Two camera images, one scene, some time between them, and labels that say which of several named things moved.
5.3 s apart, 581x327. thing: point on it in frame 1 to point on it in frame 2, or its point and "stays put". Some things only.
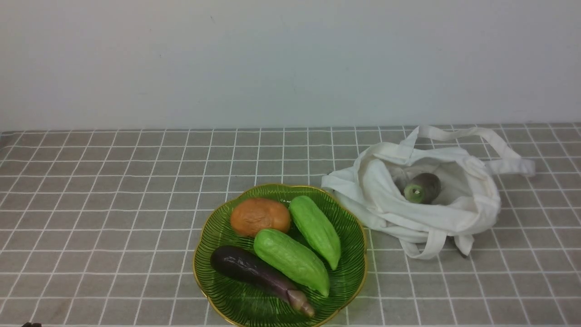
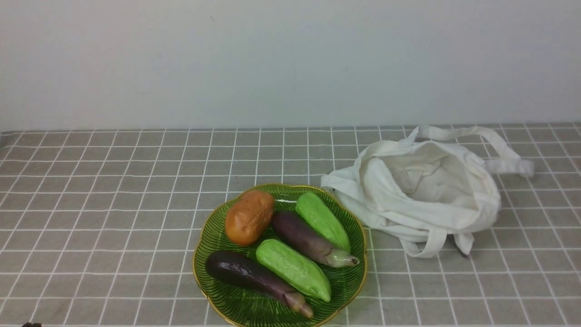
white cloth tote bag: (465, 160) stays put
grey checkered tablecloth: (98, 228) stays put
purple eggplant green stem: (424, 188) to (290, 227)
